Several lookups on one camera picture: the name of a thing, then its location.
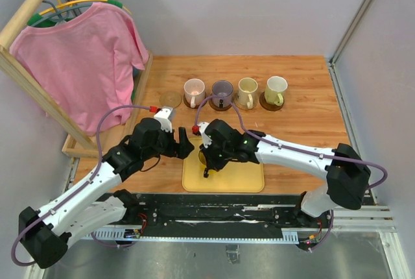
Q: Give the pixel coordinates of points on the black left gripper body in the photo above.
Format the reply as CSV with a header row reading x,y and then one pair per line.
x,y
165,145

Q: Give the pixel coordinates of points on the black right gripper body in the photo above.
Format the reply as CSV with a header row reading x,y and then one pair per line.
x,y
218,156

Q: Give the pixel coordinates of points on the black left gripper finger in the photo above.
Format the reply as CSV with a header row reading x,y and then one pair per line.
x,y
183,140
184,149

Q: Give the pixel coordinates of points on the yellow glass mug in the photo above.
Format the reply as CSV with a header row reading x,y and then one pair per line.
x,y
202,160

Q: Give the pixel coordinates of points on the woven rattan coaster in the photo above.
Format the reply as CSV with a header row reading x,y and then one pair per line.
x,y
239,105
171,99

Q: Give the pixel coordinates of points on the brown ceramic coaster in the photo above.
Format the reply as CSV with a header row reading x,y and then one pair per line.
x,y
268,106
220,104
189,105

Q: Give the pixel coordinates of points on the pink ceramic mug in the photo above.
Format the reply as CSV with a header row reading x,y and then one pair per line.
x,y
194,92

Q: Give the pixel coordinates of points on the purple glass mug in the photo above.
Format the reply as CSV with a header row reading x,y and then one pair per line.
x,y
222,88

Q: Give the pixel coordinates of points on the cream ceramic mug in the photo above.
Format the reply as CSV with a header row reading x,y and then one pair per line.
x,y
247,92

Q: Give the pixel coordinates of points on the white green-handled mug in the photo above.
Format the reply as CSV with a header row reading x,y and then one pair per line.
x,y
275,90

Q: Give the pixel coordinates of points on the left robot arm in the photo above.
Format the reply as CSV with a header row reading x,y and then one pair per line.
x,y
48,232

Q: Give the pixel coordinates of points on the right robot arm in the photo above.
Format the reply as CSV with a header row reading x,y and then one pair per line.
x,y
344,174

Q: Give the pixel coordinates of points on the yellow plastic tray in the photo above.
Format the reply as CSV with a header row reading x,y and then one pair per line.
x,y
234,178

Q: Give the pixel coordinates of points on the teal garment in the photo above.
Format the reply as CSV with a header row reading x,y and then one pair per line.
x,y
136,72

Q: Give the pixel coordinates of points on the pink t-shirt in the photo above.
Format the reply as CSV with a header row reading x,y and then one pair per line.
x,y
86,65

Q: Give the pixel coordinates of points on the grey-blue clothes hanger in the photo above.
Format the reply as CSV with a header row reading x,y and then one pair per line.
x,y
59,14

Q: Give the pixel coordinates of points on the yellow clothes hanger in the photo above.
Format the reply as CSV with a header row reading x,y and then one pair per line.
x,y
78,2

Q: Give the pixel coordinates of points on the wooden clothes rack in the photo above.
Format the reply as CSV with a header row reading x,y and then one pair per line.
x,y
77,144

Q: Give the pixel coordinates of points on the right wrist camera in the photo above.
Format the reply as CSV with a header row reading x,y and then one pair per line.
x,y
200,130

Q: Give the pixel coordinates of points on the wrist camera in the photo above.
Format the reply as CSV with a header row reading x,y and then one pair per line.
x,y
165,117
200,130

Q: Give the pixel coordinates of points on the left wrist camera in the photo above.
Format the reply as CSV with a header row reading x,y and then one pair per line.
x,y
165,117

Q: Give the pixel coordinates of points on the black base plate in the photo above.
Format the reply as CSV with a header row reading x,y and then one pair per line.
x,y
231,228

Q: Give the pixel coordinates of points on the grey slotted cable duct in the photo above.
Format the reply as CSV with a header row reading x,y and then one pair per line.
x,y
256,236

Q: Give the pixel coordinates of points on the aluminium corner post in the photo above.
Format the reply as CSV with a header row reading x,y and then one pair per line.
x,y
352,27

